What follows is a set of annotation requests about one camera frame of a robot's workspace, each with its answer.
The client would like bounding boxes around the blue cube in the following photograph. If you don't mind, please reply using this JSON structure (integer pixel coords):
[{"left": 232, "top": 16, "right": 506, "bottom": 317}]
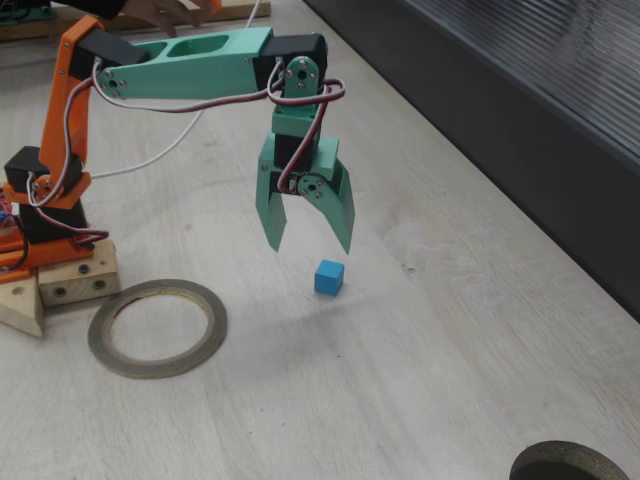
[{"left": 314, "top": 259, "right": 346, "bottom": 296}]

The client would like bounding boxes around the dark sleeved forearm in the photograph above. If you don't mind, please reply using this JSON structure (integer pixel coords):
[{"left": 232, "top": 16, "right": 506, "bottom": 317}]
[{"left": 49, "top": 0, "right": 132, "bottom": 20}]

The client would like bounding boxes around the person's hand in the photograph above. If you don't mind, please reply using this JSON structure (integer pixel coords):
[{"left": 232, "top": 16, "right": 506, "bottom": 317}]
[{"left": 122, "top": 0, "right": 217, "bottom": 39}]

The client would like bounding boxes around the long wooden plank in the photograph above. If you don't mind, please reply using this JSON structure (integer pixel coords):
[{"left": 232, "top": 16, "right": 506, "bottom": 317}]
[{"left": 0, "top": 2, "right": 272, "bottom": 41}]

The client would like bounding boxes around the grey ribbed desk partition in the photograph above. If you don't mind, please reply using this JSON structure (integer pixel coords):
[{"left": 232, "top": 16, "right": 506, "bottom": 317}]
[{"left": 302, "top": 0, "right": 640, "bottom": 324}]

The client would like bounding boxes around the wooden base block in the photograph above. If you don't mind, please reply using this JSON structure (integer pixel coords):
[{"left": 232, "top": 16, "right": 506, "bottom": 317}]
[{"left": 37, "top": 239, "right": 123, "bottom": 307}]

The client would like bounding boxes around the light wooden wedge block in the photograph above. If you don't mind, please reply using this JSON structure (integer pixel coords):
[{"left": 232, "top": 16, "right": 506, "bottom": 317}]
[{"left": 0, "top": 272, "right": 46, "bottom": 339}]

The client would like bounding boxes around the red controller circuit board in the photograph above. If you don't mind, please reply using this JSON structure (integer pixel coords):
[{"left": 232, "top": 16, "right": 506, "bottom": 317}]
[{"left": 0, "top": 183, "right": 15, "bottom": 234}]

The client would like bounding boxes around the green printed part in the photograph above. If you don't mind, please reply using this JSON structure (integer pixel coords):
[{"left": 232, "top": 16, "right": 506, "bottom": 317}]
[{"left": 0, "top": 3, "right": 57, "bottom": 24}]

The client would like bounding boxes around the white USB cable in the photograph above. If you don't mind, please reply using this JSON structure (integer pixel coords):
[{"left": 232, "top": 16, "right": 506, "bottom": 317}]
[{"left": 89, "top": 0, "right": 262, "bottom": 180}]

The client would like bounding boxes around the grey ring of tape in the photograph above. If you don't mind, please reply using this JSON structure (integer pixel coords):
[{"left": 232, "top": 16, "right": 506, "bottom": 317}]
[{"left": 87, "top": 278, "right": 229, "bottom": 380}]

